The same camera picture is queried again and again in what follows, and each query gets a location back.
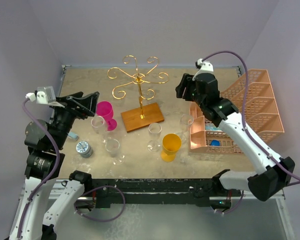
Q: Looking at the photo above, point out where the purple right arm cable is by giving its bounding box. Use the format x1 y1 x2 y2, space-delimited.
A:
202 50 300 186

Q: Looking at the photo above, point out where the small round tin can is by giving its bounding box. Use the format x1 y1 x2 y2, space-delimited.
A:
75 141 93 158

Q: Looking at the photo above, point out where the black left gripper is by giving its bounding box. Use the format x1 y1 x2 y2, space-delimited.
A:
48 90 98 149

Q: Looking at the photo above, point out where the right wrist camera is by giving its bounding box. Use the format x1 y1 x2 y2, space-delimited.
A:
192 58 214 81

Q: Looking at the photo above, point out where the clear wine glass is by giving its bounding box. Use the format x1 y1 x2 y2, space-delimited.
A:
175 114 194 145
105 138 125 166
91 115 108 144
147 122 162 153

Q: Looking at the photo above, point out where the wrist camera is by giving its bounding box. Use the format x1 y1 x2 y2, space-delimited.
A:
192 58 214 81
25 86 57 106

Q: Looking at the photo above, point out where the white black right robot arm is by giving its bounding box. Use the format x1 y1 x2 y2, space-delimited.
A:
175 73 295 202

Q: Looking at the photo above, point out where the orange plastic goblet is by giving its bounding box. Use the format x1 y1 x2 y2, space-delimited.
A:
160 133 182 162

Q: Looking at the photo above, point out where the small light blue object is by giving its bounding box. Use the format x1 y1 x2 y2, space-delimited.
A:
67 132 79 141

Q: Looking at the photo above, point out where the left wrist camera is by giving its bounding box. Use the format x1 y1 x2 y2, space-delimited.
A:
25 86 57 106

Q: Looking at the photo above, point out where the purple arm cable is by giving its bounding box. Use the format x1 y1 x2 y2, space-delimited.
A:
16 98 62 240
202 50 300 186

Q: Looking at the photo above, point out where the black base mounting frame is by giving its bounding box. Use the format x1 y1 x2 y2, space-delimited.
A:
79 177 241 210

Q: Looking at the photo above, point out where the pink plastic goblet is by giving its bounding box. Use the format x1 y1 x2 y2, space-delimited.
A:
96 101 117 131

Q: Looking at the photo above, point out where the light blue packet in organizer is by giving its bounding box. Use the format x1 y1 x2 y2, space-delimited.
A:
205 123 222 132

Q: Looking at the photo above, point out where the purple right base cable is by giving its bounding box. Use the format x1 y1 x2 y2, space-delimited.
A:
213 190 245 216

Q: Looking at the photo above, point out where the blue cap in organizer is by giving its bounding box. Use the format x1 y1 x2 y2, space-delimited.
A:
210 139 221 147

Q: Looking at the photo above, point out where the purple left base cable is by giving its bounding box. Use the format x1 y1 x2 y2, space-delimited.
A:
73 185 126 222

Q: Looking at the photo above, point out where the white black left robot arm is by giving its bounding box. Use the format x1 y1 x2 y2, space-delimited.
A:
8 86 100 240

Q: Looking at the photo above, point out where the peach plastic file organizer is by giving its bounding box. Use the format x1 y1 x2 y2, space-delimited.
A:
189 69 284 154

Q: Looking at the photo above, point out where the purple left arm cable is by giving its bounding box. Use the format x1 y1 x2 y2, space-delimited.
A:
16 98 62 240

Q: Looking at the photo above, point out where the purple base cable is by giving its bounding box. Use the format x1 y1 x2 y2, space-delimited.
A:
73 185 126 222
213 190 245 216

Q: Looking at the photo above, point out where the gold wire wine glass rack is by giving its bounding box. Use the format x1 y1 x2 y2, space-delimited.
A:
107 55 170 133

